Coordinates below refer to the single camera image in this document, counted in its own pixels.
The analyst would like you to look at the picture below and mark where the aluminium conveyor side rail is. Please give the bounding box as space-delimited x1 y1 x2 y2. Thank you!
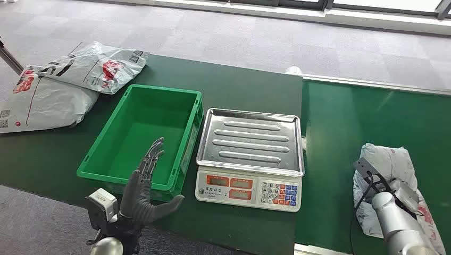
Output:
302 74 451 97

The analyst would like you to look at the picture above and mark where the white courier package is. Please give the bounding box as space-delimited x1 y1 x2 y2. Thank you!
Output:
353 142 441 255

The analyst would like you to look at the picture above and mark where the large white red-striped package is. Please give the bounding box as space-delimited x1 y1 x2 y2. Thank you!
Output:
0 64 101 134

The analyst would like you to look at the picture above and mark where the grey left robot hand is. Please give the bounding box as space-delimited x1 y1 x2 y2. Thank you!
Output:
119 137 185 230

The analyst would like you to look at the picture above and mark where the dark metal pole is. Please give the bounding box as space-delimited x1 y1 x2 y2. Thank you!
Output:
0 36 24 75

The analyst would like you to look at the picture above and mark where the white electronic scale body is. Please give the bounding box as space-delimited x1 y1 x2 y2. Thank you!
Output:
195 165 303 213

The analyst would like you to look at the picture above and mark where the green plastic crate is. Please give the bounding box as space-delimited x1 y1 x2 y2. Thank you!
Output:
76 84 205 203

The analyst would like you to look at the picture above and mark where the steel scale pan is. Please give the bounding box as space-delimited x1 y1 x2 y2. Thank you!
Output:
196 108 305 178

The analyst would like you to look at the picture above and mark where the dark right wrist camera bracket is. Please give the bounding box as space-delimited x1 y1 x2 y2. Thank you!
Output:
353 157 392 193

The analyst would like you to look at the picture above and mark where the white package with QR codes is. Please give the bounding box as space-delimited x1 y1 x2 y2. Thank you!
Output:
38 41 150 95

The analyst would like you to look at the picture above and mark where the green conveyor belt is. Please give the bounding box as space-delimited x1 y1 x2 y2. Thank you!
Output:
295 79 451 255

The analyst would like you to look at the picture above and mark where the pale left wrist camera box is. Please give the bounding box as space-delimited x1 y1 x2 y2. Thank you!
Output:
86 188 119 226

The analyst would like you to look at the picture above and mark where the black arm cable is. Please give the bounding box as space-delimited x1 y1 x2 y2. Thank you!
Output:
349 172 375 255

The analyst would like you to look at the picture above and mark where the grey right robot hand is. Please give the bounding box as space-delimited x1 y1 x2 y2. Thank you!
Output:
389 179 421 213

